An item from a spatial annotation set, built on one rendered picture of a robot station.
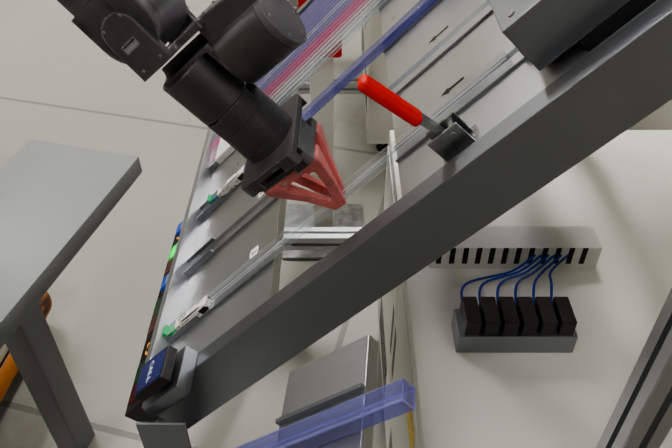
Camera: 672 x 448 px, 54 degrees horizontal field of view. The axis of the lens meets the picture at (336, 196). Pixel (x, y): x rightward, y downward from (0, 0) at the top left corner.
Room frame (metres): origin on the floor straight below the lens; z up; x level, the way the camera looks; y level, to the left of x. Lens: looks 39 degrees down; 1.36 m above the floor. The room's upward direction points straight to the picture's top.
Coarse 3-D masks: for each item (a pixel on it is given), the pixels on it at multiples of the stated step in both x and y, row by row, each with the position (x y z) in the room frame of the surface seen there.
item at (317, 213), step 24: (480, 72) 0.51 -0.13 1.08; (504, 72) 0.50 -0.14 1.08; (456, 96) 0.50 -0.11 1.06; (408, 144) 0.50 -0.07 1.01; (360, 168) 0.51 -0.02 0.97; (384, 168) 0.50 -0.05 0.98; (312, 216) 0.50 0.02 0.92; (288, 240) 0.50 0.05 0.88; (264, 264) 0.50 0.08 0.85; (216, 288) 0.51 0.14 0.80; (168, 336) 0.50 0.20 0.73
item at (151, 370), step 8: (160, 352) 0.42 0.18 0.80; (152, 360) 0.42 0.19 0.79; (160, 360) 0.41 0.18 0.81; (144, 368) 0.42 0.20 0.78; (152, 368) 0.41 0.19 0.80; (160, 368) 0.40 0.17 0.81; (144, 376) 0.40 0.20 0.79; (152, 376) 0.39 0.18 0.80; (144, 384) 0.39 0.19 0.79; (136, 392) 0.39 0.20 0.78
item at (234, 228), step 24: (216, 168) 0.84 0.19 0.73; (240, 192) 0.70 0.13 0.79; (216, 216) 0.69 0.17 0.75; (240, 216) 0.64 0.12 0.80; (264, 216) 0.59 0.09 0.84; (216, 240) 0.63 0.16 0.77; (240, 240) 0.59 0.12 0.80; (264, 240) 0.55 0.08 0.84; (192, 264) 0.63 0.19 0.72; (216, 264) 0.58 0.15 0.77; (240, 264) 0.54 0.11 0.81; (192, 288) 0.57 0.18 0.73; (240, 288) 0.50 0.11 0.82; (264, 288) 0.47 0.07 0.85; (216, 312) 0.49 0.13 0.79; (240, 312) 0.46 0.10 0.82; (192, 336) 0.48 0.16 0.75; (216, 336) 0.45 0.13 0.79
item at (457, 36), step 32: (416, 0) 0.77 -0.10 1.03; (448, 0) 0.70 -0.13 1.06; (480, 0) 0.65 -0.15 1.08; (384, 32) 0.77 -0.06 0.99; (416, 32) 0.70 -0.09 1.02; (448, 32) 0.64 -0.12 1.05; (480, 32) 0.59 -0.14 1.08; (416, 64) 0.63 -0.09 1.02; (448, 64) 0.58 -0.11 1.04; (480, 64) 0.54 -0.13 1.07; (416, 96) 0.58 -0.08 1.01; (480, 96) 0.50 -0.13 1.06; (512, 96) 0.47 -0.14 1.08; (480, 128) 0.46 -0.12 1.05; (416, 160) 0.48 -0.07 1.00
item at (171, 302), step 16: (208, 128) 0.95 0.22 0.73; (208, 144) 0.89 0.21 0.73; (208, 160) 0.86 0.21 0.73; (208, 176) 0.82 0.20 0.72; (192, 192) 0.77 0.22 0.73; (192, 208) 0.73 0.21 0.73; (192, 224) 0.70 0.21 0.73; (192, 240) 0.67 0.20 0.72; (176, 256) 0.63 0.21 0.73; (176, 272) 0.60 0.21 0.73; (176, 288) 0.58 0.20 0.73; (176, 304) 0.56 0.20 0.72; (160, 320) 0.52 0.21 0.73; (160, 336) 0.50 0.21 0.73
